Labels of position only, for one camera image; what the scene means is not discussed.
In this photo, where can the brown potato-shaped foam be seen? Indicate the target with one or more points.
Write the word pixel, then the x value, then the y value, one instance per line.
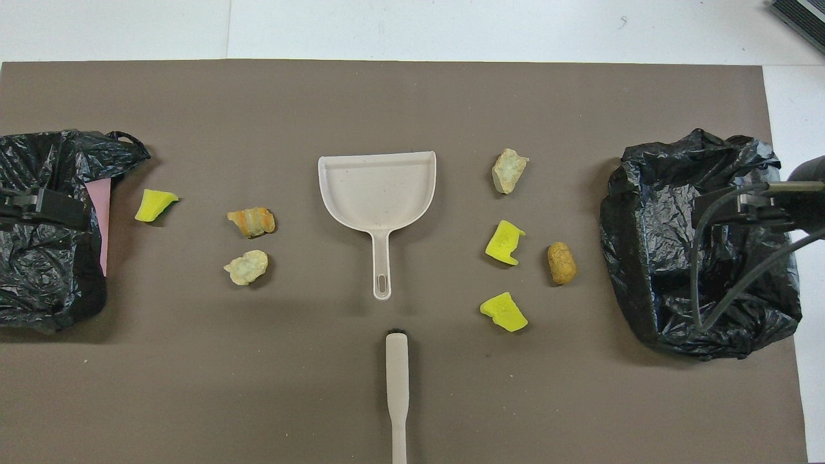
pixel 562 264

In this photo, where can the brown table mat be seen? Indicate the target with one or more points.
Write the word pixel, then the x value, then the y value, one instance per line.
pixel 387 103

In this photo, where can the beige plastic dustpan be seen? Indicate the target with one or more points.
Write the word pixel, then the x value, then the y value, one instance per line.
pixel 377 193

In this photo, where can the dark grey ribbed device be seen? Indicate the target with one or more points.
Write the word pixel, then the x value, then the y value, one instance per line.
pixel 805 16

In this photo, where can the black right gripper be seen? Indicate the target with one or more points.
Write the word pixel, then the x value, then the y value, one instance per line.
pixel 812 206

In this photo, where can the orange striped foam chunk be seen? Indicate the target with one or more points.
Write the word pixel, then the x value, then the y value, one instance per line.
pixel 252 222

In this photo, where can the pink plastic bin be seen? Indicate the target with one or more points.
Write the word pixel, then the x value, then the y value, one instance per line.
pixel 100 219

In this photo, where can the black plastic trash bag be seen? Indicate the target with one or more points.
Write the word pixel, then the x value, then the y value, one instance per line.
pixel 651 245
pixel 38 277

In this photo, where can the yellow sponge piece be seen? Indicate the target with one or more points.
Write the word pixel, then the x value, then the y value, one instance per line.
pixel 506 312
pixel 504 243
pixel 153 206

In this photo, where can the pale beige foam chunk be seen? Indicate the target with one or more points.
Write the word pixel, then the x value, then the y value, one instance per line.
pixel 509 173

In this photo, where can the pale green foam chunk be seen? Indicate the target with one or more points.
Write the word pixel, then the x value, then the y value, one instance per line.
pixel 246 267

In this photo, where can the beige hand brush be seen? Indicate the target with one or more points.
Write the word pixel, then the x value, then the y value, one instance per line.
pixel 397 374

